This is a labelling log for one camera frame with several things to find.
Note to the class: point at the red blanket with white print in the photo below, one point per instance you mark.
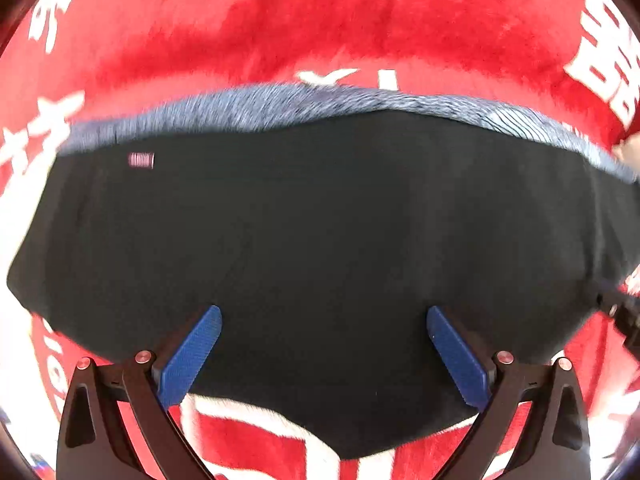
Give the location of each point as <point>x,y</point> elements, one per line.
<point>71,61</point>

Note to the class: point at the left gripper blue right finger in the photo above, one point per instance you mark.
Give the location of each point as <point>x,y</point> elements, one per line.
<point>554,443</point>

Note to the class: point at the black pants with patterned waistband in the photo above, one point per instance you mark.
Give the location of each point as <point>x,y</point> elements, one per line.
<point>324,222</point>

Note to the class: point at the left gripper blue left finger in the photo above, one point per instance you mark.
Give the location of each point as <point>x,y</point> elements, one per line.
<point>94,442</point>

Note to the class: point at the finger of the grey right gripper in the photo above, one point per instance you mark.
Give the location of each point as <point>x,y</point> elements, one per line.
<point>623,310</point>

